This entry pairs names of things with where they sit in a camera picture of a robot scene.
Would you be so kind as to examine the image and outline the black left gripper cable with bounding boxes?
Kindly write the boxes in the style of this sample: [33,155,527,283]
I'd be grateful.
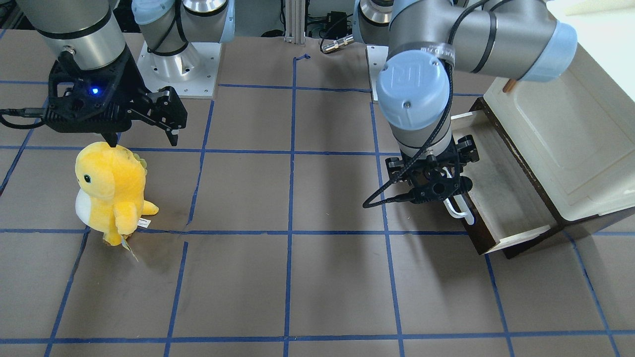
[363,0,502,209]

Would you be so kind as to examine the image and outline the black power adapter box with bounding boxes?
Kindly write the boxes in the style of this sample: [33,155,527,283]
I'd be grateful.
[325,11,348,32]

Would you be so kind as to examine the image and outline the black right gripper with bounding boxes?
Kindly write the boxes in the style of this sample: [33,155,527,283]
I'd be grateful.
[42,48,188,148]

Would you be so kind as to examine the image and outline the white cabinet box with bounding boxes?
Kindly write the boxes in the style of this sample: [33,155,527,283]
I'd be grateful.
[485,29,635,221]

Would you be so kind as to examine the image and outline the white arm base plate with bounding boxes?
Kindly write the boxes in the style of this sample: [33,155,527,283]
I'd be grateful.
[367,45,389,104]
[137,43,222,99]

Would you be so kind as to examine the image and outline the silver cable connector plug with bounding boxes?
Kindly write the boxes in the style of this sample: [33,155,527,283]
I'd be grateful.
[320,34,355,55]

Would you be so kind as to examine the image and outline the aluminium frame post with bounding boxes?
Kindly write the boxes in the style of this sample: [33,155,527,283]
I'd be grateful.
[284,0,306,47]

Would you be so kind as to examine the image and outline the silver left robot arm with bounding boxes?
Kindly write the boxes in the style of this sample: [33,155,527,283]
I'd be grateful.
[363,0,578,208]

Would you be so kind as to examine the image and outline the dark wooden drawer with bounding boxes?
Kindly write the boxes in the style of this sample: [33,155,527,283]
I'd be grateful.
[451,98,565,258]

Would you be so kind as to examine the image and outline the yellow plush dinosaur toy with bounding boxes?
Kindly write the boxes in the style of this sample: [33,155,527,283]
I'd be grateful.
[74,142,159,251]

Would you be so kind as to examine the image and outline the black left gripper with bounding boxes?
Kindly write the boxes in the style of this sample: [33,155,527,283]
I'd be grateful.
[385,135,479,204]

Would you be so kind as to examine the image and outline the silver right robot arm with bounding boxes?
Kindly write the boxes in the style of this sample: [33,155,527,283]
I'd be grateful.
[1,0,235,147]

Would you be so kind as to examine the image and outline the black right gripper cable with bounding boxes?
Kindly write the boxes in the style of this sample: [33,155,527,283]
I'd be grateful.
[0,108,48,129]

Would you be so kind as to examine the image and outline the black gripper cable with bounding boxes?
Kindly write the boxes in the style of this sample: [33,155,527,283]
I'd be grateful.
[363,0,502,209]
[0,108,48,129]

